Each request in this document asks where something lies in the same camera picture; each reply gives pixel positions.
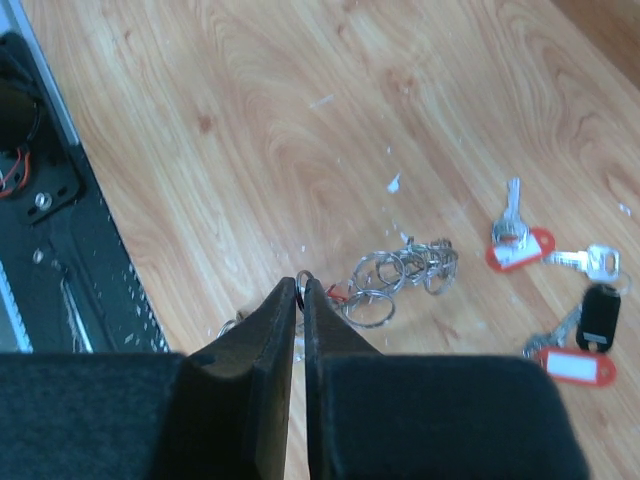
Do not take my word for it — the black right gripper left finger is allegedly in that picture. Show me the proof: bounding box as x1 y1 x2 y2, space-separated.
1 277 296 479

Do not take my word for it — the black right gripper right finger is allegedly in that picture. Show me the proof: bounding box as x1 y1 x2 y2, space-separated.
304 279 590 479

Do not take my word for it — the black mounting rail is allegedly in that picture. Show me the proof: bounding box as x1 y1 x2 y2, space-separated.
1 31 169 353

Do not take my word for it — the white slotted cable duct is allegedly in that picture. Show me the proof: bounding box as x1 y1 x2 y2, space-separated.
0 265 33 353

